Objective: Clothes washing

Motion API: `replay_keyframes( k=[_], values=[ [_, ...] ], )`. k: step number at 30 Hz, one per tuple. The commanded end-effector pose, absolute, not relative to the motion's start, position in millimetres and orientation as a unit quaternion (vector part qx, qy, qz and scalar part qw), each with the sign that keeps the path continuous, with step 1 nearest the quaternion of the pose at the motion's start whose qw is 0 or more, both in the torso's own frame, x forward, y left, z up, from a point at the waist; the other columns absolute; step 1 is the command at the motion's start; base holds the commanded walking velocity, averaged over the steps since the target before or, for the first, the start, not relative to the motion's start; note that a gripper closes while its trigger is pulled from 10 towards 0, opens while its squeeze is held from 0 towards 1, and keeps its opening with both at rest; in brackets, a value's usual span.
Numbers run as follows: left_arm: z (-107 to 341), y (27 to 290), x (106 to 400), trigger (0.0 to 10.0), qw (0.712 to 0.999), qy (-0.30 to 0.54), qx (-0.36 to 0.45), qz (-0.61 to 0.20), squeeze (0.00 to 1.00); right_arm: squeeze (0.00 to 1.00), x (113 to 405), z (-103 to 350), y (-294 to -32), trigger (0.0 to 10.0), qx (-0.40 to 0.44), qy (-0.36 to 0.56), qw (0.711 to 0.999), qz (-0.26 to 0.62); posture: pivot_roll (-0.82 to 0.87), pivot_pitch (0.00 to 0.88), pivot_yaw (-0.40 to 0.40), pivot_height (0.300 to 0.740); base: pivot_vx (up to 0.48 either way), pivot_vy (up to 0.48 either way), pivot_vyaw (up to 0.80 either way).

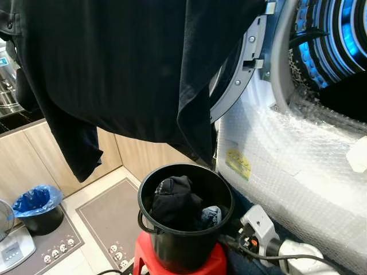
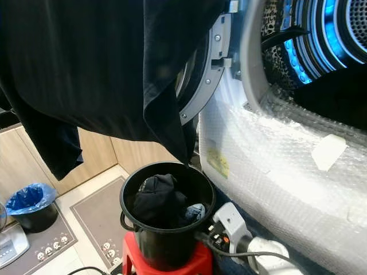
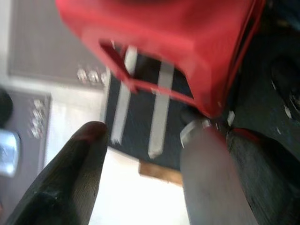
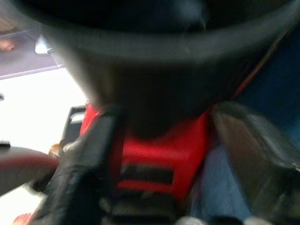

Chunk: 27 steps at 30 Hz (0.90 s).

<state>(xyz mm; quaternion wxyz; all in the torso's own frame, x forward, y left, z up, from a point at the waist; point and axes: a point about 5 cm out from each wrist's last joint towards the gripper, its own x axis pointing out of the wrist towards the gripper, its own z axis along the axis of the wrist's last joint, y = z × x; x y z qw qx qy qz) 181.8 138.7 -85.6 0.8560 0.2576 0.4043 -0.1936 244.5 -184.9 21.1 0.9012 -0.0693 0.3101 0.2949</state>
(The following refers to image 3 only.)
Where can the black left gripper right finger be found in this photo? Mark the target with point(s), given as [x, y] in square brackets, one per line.
[225, 182]

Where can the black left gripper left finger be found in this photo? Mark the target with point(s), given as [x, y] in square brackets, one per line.
[68, 178]

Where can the red fabric laundry basket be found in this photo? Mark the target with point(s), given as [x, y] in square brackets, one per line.
[164, 25]

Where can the shiny silver metal object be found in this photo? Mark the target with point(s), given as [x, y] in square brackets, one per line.
[9, 152]

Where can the brown wooden block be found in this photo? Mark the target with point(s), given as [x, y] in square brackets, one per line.
[161, 173]

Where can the grey appliance front panel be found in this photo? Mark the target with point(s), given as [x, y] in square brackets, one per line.
[24, 105]

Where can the black cloth with white stripes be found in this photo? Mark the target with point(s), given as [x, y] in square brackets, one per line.
[140, 117]

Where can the black round object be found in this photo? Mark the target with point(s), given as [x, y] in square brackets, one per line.
[4, 106]

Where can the black robot body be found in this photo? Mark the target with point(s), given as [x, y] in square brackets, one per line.
[269, 47]

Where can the grey cabinet panel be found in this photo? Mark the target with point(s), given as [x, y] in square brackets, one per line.
[47, 35]

